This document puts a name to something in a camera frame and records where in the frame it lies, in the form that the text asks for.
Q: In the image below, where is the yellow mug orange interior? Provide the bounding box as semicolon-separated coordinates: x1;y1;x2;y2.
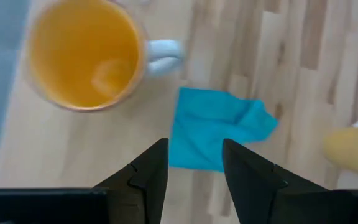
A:
23;0;185;112

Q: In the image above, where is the blue microfibre cloth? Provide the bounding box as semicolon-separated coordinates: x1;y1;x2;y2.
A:
168;86;280;173

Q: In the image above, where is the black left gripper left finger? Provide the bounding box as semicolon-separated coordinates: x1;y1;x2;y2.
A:
94;138;170;224

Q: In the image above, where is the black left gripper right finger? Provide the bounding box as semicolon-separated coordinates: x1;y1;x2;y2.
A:
222;139;341;224

